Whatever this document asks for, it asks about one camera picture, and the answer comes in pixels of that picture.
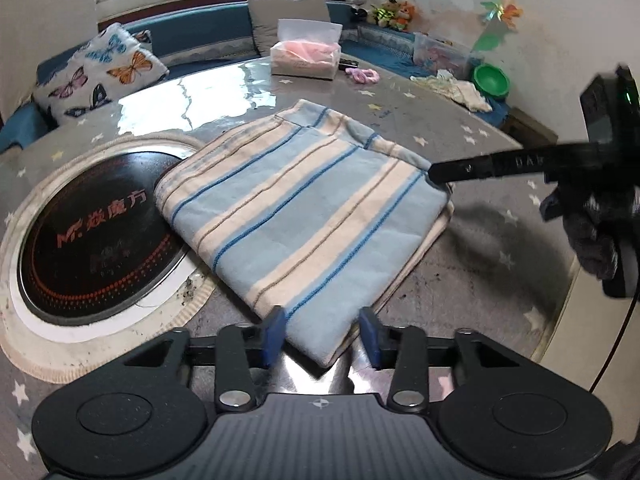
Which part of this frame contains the blue striped cloth garment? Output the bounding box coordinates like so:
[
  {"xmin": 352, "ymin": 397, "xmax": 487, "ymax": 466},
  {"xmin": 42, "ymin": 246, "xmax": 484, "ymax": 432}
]
[{"xmin": 154, "ymin": 100, "xmax": 452, "ymax": 367}]

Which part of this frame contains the green plastic bowl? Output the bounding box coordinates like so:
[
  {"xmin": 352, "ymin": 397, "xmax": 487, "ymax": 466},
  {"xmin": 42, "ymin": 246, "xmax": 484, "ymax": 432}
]
[{"xmin": 472, "ymin": 63, "xmax": 511, "ymax": 100}]

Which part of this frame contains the small cream cloth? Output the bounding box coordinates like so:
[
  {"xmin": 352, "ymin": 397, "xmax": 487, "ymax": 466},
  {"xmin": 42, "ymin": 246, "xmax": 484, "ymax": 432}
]
[{"xmin": 410, "ymin": 70, "xmax": 492, "ymax": 113}]

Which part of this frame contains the colourful paper pinwheel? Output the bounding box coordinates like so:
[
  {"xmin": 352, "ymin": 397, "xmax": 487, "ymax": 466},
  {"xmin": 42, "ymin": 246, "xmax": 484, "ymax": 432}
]
[{"xmin": 472, "ymin": 0, "xmax": 523, "ymax": 52}]

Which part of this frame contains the clear plastic storage box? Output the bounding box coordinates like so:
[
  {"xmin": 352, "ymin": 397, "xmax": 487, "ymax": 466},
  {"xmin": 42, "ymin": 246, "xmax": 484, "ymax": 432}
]
[{"xmin": 412, "ymin": 32, "xmax": 485, "ymax": 79}]

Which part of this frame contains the black induction cooktop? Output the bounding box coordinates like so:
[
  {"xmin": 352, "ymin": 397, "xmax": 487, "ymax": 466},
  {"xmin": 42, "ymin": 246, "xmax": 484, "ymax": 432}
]
[{"xmin": 17, "ymin": 151, "xmax": 186, "ymax": 326}]

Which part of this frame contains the pink hair scrunchie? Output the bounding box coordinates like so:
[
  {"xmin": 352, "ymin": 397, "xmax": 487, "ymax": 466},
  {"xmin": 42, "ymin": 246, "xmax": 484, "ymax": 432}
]
[{"xmin": 345, "ymin": 67, "xmax": 380, "ymax": 84}]

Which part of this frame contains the small black object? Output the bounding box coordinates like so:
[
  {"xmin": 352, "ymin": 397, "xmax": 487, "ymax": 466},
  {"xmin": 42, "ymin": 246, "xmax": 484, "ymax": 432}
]
[{"xmin": 338, "ymin": 58, "xmax": 359, "ymax": 70}]

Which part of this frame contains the black white plush toy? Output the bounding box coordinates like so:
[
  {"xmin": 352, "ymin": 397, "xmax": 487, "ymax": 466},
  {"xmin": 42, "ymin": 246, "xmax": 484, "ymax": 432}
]
[{"xmin": 346, "ymin": 0, "xmax": 369, "ymax": 23}]

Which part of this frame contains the pink tissue box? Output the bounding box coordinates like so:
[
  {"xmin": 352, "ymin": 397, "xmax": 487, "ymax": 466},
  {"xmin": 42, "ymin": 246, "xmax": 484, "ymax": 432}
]
[{"xmin": 270, "ymin": 18, "xmax": 343, "ymax": 80}]

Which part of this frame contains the butterfly print pillow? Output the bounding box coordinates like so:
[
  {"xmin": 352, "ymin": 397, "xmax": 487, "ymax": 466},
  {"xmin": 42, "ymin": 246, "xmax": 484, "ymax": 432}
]
[{"xmin": 34, "ymin": 24, "xmax": 169, "ymax": 126}]

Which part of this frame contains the blue sofa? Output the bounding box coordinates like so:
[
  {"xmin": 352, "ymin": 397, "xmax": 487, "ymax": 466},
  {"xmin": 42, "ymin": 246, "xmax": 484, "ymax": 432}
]
[{"xmin": 0, "ymin": 0, "xmax": 511, "ymax": 154}]

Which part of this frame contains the beige cushion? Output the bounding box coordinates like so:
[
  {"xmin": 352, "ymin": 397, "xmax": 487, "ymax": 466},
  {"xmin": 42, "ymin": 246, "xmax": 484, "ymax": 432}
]
[{"xmin": 246, "ymin": 0, "xmax": 332, "ymax": 59}]

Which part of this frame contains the black cable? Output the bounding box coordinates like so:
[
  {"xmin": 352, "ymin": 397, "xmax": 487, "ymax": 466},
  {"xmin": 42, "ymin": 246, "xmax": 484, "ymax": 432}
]
[{"xmin": 588, "ymin": 284, "xmax": 640, "ymax": 395}]

